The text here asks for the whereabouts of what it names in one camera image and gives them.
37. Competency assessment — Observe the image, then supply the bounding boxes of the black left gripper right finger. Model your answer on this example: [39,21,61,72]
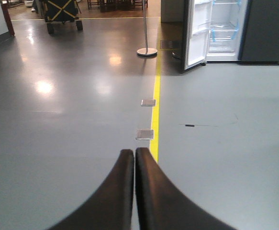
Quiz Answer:
[135,148,232,230]

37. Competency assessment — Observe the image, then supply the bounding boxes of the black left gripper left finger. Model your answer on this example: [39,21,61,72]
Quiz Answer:
[50,149,134,230]

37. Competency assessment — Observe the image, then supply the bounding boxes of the fridge door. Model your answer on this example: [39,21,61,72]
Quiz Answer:
[181,0,212,71]

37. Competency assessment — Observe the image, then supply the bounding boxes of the grey fridge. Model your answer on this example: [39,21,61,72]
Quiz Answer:
[206,0,279,65]

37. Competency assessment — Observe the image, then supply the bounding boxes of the metal floor plate near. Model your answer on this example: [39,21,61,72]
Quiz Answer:
[135,129,154,140]

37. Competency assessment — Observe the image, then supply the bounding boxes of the metal floor plate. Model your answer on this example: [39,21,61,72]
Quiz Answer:
[135,129,154,140]
[141,99,156,107]

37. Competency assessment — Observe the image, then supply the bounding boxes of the metal floor plate far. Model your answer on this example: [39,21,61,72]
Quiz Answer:
[141,99,156,107]

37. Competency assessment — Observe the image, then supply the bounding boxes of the silver pole stand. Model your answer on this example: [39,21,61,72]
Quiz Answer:
[136,0,158,57]

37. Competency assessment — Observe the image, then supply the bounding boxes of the black yellow cart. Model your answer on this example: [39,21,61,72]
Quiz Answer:
[40,0,83,34]

